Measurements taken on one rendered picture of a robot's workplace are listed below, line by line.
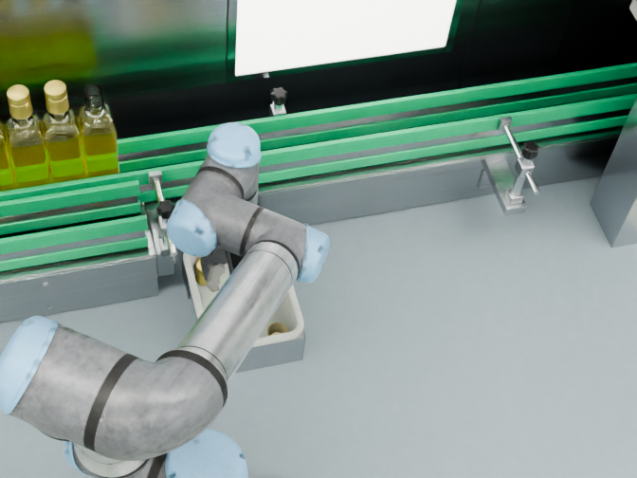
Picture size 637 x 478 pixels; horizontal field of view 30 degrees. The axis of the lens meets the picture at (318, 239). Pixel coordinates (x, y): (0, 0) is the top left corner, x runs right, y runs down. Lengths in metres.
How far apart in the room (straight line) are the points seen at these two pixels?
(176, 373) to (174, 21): 0.82
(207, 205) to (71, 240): 0.41
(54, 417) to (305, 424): 0.76
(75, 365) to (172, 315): 0.80
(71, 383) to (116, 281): 0.76
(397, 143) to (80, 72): 0.57
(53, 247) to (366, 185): 0.58
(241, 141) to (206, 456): 0.45
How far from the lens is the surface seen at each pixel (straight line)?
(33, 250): 2.01
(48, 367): 1.35
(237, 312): 1.47
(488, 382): 2.12
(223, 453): 1.73
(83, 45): 2.03
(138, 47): 2.05
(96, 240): 2.01
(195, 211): 1.63
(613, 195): 2.30
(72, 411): 1.34
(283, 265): 1.57
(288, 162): 2.11
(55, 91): 1.90
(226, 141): 1.69
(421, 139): 2.16
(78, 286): 2.08
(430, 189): 2.26
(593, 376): 2.17
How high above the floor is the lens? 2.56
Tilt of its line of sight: 54 degrees down
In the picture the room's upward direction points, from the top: 8 degrees clockwise
